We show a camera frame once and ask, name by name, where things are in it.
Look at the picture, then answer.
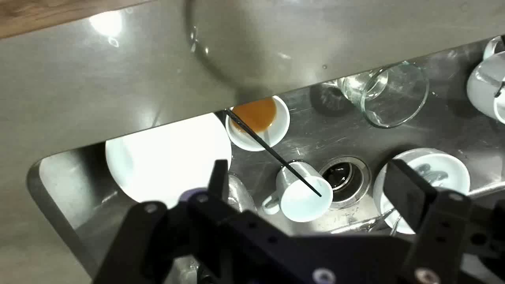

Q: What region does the clear drinking glass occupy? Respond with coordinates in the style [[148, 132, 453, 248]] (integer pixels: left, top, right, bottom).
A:
[[227, 172, 259, 213], [337, 60, 431, 129]]

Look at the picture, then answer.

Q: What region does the white plate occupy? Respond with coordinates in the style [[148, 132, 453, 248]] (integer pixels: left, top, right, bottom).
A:
[[104, 112, 233, 210]]

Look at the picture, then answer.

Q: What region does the metal sink drain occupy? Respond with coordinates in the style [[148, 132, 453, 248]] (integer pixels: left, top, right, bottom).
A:
[[320, 156, 372, 207]]

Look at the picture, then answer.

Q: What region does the thin black stick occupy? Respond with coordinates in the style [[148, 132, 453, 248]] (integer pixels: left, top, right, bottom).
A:
[[225, 109, 323, 199]]

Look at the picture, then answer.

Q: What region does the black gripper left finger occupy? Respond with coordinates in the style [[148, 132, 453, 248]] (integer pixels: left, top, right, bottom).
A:
[[93, 158, 317, 284]]

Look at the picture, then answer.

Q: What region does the stainless steel sink basin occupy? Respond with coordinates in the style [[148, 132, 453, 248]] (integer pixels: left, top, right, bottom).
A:
[[25, 33, 505, 284]]

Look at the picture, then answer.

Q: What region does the white bowl dark residue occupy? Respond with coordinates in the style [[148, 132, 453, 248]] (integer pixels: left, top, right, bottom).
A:
[[371, 147, 472, 235]]

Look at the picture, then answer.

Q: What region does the white ceramic mug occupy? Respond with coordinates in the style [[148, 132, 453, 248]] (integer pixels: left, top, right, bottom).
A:
[[260, 159, 334, 224], [465, 35, 505, 125]]

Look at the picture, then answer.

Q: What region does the small white bowl orange liquid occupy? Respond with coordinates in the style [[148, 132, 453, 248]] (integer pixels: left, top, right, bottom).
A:
[[224, 95, 292, 155]]

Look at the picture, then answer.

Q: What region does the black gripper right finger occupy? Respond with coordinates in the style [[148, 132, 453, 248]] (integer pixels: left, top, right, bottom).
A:
[[382, 158, 505, 284]]

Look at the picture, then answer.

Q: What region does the stainless steel faucet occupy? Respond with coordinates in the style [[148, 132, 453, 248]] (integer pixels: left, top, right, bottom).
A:
[[183, 0, 401, 101]]

